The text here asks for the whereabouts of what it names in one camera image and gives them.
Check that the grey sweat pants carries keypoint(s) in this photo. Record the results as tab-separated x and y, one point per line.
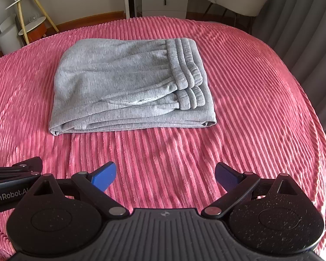
119	87

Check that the grey curtain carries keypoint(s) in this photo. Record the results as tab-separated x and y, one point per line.
301	32

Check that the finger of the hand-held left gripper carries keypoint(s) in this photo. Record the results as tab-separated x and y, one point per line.
27	165

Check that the two-tier wooden-leg side table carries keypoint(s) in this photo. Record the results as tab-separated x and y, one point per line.
32	19

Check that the white upholstered chair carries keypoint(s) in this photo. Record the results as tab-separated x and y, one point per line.
241	0

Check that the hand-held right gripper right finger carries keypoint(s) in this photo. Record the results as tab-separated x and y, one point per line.
226	176

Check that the white round stool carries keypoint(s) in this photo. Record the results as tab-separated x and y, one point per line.
9	38

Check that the small drinking glass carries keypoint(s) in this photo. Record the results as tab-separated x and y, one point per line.
33	19

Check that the pink ribbed blanket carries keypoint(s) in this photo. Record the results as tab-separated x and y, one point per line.
233	114

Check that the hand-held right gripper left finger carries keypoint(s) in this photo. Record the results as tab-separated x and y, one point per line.
104	175

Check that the grey drawer cabinet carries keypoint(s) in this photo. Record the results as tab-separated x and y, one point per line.
165	1

